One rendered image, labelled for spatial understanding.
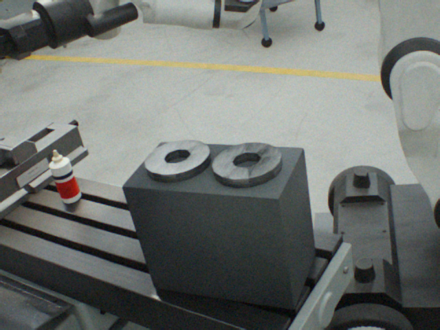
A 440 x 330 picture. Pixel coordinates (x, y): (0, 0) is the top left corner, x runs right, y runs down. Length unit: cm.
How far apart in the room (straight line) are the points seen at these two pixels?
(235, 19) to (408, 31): 32
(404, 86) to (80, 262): 66
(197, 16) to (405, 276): 72
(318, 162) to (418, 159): 160
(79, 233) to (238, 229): 40
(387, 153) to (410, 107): 172
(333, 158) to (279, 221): 215
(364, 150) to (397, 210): 138
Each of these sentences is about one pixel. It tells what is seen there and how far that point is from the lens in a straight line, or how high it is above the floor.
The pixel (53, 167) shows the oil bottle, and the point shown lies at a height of 99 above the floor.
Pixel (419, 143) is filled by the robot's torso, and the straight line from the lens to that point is 121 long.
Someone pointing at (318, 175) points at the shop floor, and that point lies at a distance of 272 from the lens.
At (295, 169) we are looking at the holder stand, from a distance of 74.
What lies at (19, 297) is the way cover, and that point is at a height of 84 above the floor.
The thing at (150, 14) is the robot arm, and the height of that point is 121.
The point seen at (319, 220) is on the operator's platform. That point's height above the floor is 40.
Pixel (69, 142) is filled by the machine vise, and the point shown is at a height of 95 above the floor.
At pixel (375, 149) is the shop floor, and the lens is 289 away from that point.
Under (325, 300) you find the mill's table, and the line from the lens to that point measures 85.
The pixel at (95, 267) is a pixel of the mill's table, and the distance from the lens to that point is 97.
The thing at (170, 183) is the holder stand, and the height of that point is 109.
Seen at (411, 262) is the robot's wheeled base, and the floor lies 57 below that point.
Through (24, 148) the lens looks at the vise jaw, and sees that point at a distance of 121.
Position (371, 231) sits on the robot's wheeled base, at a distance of 142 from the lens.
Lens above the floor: 148
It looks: 30 degrees down
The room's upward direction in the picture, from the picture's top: 12 degrees counter-clockwise
